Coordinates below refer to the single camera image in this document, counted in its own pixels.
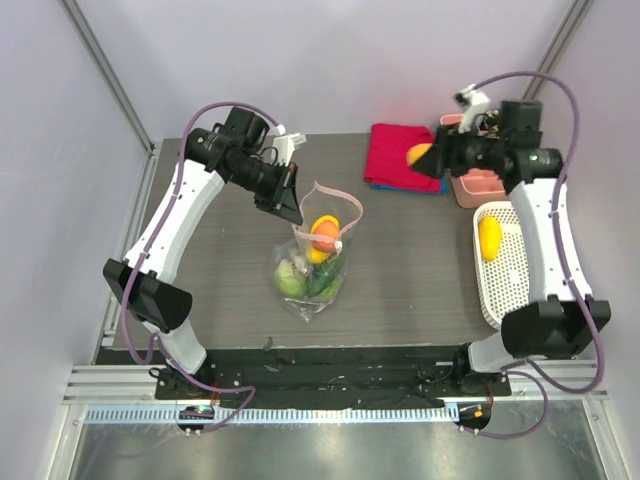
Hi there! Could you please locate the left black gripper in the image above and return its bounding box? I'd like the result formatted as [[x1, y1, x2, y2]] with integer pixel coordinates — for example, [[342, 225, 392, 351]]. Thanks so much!
[[229, 157, 303, 225]]

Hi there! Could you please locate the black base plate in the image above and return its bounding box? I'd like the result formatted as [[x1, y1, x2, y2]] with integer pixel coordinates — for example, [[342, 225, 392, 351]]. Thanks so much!
[[150, 345, 511, 410]]

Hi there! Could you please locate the clear pink zip top bag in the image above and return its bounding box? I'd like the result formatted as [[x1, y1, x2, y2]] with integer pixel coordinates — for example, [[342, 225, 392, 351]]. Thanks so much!
[[272, 182, 364, 323]]

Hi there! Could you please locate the green toy cucumber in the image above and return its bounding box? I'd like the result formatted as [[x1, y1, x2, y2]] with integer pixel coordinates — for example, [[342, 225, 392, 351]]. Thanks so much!
[[306, 253, 347, 297]]

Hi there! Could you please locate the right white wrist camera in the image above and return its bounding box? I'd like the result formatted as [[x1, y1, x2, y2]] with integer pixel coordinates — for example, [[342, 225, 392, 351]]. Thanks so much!
[[454, 84, 491, 134]]

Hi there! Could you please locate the yellow toy corn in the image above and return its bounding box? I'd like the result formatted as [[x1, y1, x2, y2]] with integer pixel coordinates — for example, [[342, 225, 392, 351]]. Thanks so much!
[[478, 216, 502, 262]]

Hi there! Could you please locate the grey toy fish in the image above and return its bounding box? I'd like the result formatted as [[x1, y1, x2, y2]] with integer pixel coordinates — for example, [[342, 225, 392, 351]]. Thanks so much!
[[291, 251, 312, 275]]

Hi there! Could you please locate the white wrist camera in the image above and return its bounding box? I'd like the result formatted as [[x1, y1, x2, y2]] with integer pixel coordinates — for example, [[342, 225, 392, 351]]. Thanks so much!
[[454, 84, 491, 134], [272, 124, 307, 166]]

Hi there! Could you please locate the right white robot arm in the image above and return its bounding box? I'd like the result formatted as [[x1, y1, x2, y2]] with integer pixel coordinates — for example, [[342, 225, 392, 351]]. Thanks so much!
[[407, 95, 611, 395]]

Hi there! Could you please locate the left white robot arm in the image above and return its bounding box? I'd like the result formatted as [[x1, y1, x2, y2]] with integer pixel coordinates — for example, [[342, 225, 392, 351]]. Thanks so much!
[[103, 101, 306, 399]]

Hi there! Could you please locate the pink divided organizer tray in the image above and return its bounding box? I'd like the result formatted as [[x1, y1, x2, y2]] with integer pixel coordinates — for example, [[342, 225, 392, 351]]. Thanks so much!
[[438, 113, 507, 209]]

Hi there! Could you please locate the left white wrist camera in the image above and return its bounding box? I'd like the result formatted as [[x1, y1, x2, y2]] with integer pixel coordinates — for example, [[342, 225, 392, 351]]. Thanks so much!
[[272, 124, 307, 166]]

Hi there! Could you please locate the slotted cable duct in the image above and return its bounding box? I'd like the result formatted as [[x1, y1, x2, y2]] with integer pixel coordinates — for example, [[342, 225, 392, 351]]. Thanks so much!
[[84, 403, 459, 425]]

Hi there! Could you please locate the blue folded cloth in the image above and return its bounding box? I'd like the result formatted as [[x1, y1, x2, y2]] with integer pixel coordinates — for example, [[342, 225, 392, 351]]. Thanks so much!
[[369, 178, 447, 195]]

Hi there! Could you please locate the red folded cloth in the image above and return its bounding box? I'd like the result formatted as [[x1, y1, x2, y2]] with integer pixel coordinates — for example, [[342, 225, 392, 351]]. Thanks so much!
[[364, 123, 438, 189]]

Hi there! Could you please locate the white perforated basket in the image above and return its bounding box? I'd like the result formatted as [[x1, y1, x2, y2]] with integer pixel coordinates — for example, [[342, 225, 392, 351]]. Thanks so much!
[[473, 201, 529, 330]]

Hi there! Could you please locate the red orange toy fruit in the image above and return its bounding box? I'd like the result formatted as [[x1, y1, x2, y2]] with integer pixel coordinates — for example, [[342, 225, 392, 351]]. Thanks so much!
[[312, 220, 340, 253]]

